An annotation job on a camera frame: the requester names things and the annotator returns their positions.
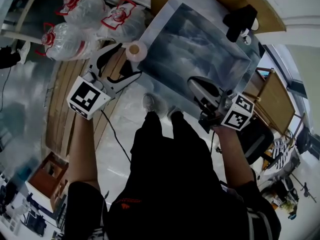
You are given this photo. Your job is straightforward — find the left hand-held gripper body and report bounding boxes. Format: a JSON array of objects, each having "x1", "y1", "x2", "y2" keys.
[{"x1": 66, "y1": 53, "x2": 126, "y2": 121}]

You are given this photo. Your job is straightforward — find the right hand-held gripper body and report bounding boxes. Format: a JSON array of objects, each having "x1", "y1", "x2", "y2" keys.
[{"x1": 197, "y1": 88, "x2": 255, "y2": 134}]

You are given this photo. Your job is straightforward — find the person's left forearm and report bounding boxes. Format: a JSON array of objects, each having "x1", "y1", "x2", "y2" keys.
[{"x1": 66, "y1": 111, "x2": 101, "y2": 186}]

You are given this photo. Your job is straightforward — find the person's right forearm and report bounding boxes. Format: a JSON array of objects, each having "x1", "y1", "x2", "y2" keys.
[{"x1": 214, "y1": 125, "x2": 256, "y2": 188}]

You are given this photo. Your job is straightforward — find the black sink faucet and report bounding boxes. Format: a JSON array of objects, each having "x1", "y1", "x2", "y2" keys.
[{"x1": 222, "y1": 4, "x2": 259, "y2": 43}]

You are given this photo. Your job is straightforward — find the black office chair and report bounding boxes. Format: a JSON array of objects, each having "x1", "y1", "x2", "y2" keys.
[{"x1": 238, "y1": 122, "x2": 275, "y2": 165}]

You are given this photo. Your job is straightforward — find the person's grey shoe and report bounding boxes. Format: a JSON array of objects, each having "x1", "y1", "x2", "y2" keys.
[
  {"x1": 166, "y1": 105, "x2": 182, "y2": 121},
  {"x1": 141, "y1": 92, "x2": 168, "y2": 119}
]

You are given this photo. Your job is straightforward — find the clear water jug red cap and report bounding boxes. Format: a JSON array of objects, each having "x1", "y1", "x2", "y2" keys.
[
  {"x1": 100, "y1": 0, "x2": 149, "y2": 44},
  {"x1": 54, "y1": 0, "x2": 109, "y2": 30},
  {"x1": 34, "y1": 22, "x2": 99, "y2": 62}
]

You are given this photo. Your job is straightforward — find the wooden side table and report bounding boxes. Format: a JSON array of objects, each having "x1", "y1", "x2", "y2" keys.
[{"x1": 242, "y1": 68, "x2": 297, "y2": 136}]

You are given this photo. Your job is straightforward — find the black white striped cloth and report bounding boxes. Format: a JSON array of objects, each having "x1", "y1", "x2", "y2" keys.
[{"x1": 267, "y1": 138, "x2": 291, "y2": 170}]

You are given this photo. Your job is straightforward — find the person's black trousers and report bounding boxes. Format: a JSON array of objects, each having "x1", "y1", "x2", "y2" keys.
[{"x1": 129, "y1": 110, "x2": 227, "y2": 200}]

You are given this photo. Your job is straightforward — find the brown wooden stool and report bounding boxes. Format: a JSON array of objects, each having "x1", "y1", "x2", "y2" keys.
[{"x1": 26, "y1": 150, "x2": 70, "y2": 211}]

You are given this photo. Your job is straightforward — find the brown wooden board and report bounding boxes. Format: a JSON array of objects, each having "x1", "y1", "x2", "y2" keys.
[{"x1": 149, "y1": 0, "x2": 287, "y2": 34}]

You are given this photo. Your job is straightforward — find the black tripod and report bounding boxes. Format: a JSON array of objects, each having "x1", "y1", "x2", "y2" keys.
[{"x1": 289, "y1": 173, "x2": 316, "y2": 200}]

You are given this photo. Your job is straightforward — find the person's black shirt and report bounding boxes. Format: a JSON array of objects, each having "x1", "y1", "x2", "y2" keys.
[{"x1": 63, "y1": 178, "x2": 282, "y2": 240}]

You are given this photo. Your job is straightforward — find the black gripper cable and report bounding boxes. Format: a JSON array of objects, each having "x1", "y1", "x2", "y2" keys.
[{"x1": 100, "y1": 109, "x2": 133, "y2": 164}]

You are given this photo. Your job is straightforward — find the thin black floor cable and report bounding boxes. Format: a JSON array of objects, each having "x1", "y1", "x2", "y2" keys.
[{"x1": 0, "y1": 66, "x2": 12, "y2": 113}]

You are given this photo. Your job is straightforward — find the white frame chair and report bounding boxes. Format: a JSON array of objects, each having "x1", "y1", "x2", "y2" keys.
[{"x1": 0, "y1": 0, "x2": 66, "y2": 45}]

